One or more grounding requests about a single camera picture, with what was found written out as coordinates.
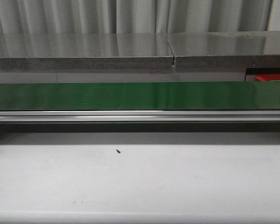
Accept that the grey stone counter slab left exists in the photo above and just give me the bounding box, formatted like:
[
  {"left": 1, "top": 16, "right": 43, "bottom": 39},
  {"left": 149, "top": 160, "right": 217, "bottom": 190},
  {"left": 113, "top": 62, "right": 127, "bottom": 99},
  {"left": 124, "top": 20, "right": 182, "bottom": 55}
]
[{"left": 0, "top": 34, "right": 174, "bottom": 71}]

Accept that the green conveyor belt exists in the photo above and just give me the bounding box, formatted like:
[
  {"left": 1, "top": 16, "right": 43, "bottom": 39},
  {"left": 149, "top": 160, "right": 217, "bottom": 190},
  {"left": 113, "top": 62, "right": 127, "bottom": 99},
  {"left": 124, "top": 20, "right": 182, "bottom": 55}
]
[{"left": 0, "top": 81, "right": 280, "bottom": 111}]

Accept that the white pleated curtain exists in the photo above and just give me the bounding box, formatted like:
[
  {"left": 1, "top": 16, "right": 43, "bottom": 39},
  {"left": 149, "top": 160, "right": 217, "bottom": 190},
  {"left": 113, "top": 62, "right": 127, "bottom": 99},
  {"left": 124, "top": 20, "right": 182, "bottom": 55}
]
[{"left": 0, "top": 0, "right": 280, "bottom": 34}]

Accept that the grey stone counter slab right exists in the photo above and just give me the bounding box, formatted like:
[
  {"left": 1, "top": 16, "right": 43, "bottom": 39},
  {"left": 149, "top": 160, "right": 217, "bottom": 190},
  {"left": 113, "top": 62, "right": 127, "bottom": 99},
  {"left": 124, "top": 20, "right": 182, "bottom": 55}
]
[{"left": 167, "top": 31, "right": 280, "bottom": 69}]

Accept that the grey stone counter slab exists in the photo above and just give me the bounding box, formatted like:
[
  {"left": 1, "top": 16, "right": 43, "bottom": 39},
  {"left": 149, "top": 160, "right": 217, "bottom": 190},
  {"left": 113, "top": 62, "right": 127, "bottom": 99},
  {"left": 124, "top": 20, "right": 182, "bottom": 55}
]
[
  {"left": 0, "top": 34, "right": 174, "bottom": 71},
  {"left": 167, "top": 31, "right": 280, "bottom": 69}
]

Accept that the aluminium conveyor frame rail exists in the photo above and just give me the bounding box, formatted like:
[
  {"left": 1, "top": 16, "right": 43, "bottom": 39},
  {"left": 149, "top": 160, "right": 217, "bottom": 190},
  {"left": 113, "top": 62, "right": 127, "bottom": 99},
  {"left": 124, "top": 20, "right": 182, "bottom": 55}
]
[{"left": 0, "top": 110, "right": 280, "bottom": 146}]

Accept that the red plastic tray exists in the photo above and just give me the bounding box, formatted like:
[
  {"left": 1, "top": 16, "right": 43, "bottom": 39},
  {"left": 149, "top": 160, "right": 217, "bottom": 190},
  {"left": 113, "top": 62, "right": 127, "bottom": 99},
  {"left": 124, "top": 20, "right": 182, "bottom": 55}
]
[{"left": 256, "top": 74, "right": 280, "bottom": 82}]

